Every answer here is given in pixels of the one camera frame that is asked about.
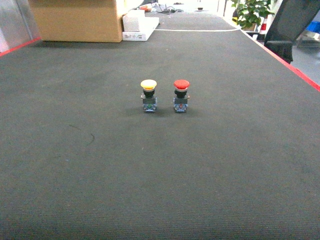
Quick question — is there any yellow mushroom push button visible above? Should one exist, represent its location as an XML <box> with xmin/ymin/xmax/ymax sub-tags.
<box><xmin>140</xmin><ymin>79</ymin><xmax>158</xmax><ymax>112</ymax></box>

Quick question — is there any red mushroom push button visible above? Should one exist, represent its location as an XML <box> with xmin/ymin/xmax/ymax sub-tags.
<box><xmin>173</xmin><ymin>79</ymin><xmax>190</xmax><ymax>113</ymax></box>

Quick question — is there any white flat box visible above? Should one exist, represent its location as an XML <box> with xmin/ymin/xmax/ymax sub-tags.
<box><xmin>122</xmin><ymin>17</ymin><xmax>160</xmax><ymax>42</ymax></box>

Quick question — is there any white small box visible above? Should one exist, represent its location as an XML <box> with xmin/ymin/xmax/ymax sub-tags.
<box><xmin>122</xmin><ymin>9</ymin><xmax>145</xmax><ymax>32</ymax></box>

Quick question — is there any large cardboard box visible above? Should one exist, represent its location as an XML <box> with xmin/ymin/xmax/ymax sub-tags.
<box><xmin>28</xmin><ymin>0</ymin><xmax>128</xmax><ymax>43</ymax></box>

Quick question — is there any green potted plant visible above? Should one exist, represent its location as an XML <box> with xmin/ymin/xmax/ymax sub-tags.
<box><xmin>231</xmin><ymin>0</ymin><xmax>274</xmax><ymax>30</ymax></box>

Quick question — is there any black office chair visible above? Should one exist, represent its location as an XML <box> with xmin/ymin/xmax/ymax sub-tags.
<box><xmin>264</xmin><ymin>0</ymin><xmax>320</xmax><ymax>64</ymax></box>

